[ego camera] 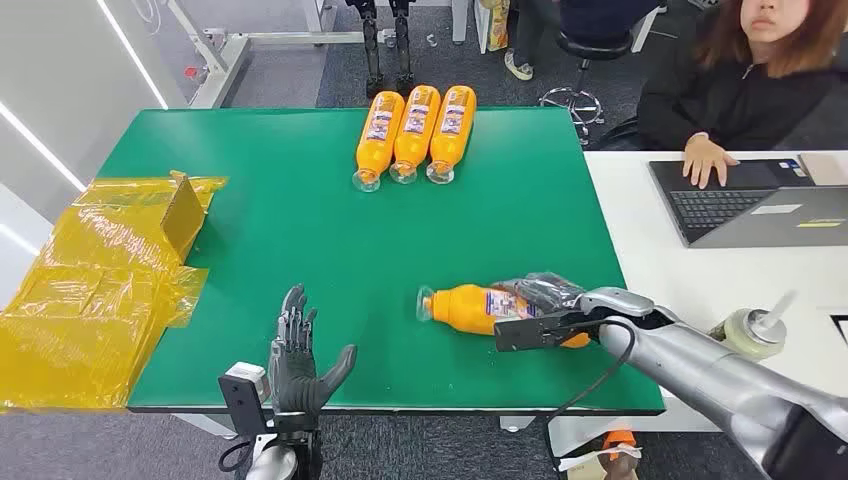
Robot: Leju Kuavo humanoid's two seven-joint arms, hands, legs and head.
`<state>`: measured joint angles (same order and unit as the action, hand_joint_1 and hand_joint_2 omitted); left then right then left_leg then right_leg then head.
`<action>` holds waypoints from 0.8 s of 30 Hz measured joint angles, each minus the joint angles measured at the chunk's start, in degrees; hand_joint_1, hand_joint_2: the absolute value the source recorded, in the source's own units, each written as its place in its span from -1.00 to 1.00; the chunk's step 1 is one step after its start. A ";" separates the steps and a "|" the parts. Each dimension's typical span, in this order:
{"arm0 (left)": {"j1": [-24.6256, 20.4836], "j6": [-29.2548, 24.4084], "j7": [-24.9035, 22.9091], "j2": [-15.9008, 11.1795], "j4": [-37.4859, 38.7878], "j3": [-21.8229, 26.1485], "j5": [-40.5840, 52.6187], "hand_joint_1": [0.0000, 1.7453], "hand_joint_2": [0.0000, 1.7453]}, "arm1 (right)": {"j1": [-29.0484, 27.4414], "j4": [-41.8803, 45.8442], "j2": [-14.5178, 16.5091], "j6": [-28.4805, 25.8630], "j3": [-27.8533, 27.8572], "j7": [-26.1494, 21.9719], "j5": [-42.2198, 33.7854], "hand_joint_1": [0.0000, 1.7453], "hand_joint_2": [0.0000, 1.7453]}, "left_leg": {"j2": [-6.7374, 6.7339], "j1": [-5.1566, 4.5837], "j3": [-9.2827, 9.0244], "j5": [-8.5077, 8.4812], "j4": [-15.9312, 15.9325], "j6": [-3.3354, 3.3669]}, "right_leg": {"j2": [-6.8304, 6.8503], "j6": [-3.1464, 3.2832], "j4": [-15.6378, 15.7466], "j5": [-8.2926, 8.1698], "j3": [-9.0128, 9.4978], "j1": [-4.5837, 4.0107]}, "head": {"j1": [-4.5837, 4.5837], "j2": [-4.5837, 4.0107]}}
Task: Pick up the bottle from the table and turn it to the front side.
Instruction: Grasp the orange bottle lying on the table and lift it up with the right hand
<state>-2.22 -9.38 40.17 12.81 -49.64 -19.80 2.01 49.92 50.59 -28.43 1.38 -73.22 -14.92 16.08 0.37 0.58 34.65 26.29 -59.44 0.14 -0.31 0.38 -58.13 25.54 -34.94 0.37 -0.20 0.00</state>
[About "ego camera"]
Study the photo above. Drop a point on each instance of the person's hand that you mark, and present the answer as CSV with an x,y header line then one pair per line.
x,y
705,159

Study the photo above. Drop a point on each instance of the orange and white tool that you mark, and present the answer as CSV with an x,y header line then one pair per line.
x,y
613,454

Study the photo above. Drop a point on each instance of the dark grey laptop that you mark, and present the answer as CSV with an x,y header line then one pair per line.
x,y
729,205

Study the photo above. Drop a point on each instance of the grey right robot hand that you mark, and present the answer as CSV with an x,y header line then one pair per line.
x,y
543,291

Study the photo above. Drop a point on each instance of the black office chair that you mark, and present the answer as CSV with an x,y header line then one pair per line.
x,y
616,136

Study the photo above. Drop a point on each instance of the person at desk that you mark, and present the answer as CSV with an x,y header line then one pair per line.
x,y
742,86

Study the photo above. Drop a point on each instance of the white metal table frame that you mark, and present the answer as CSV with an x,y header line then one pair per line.
x,y
218,60

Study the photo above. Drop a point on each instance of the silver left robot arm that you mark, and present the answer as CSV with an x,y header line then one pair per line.
x,y
291,450

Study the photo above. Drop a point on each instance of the white table leg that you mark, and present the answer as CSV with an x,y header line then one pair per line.
x,y
460,20

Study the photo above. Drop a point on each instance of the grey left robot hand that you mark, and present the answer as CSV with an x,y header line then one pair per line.
x,y
295,384

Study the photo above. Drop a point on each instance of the black round stool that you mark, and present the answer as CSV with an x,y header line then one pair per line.
x,y
583,66

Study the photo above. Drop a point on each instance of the tan phone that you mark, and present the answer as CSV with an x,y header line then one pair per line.
x,y
825,169

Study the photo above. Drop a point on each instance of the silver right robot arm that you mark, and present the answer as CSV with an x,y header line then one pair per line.
x,y
715,384

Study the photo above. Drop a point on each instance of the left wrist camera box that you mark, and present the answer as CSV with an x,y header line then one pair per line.
x,y
244,397

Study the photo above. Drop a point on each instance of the green table mat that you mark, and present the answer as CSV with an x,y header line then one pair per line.
x,y
298,232

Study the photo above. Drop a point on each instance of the yellow plastic wrapped cardboard box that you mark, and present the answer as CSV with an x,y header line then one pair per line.
x,y
93,291

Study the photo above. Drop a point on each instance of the person on stool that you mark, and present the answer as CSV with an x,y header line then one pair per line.
x,y
596,16

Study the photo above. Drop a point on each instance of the orange juice bottle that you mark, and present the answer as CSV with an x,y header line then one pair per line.
x,y
452,129
464,309
416,129
379,136

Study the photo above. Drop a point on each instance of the black flat device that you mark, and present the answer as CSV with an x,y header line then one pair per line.
x,y
841,330

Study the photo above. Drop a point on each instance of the black robot leg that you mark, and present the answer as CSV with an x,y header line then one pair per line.
x,y
403,46
371,46

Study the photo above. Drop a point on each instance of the yellow bag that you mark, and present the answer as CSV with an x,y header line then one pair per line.
x,y
497,23

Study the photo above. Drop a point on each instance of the cup with straw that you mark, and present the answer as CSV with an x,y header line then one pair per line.
x,y
748,331

